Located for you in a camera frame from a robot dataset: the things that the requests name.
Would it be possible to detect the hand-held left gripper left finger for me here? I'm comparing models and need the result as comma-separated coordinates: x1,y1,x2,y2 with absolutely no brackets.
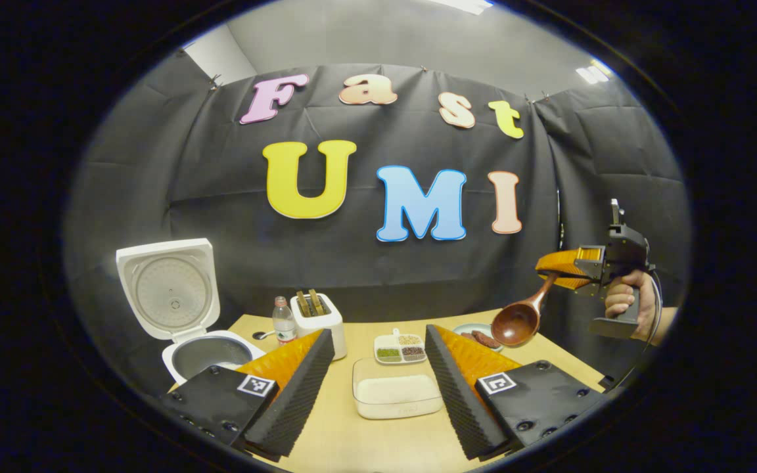
155,328,336,463

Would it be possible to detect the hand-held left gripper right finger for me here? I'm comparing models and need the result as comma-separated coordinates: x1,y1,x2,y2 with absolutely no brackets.
424,323,610,461

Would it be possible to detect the clear box of white rice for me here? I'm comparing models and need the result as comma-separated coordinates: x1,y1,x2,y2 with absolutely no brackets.
352,374,446,420

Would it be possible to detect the brown wooden spoon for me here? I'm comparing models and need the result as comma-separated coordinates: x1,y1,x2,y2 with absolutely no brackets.
491,272,559,348

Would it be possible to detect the white rice cooker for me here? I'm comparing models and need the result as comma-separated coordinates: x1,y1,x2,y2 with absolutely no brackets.
115,237,267,388

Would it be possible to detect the pale green plate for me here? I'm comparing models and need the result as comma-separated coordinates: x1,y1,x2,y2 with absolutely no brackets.
451,323,505,353

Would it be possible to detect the clear plastic water bottle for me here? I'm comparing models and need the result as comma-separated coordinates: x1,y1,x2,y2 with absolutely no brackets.
271,295,299,348

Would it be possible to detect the white toaster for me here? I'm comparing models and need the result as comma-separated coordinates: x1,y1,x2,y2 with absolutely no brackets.
289,289,347,361

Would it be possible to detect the white divided dish of beans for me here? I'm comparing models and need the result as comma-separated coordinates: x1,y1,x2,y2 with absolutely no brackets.
373,328,428,366

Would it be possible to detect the small ceiling light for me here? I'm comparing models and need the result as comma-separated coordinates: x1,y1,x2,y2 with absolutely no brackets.
575,58,614,85

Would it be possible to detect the black backdrop cloth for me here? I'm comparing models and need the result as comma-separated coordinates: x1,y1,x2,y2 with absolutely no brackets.
63,49,691,395

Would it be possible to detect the large ceiling light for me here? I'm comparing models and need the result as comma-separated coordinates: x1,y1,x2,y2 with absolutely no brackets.
428,0,495,16

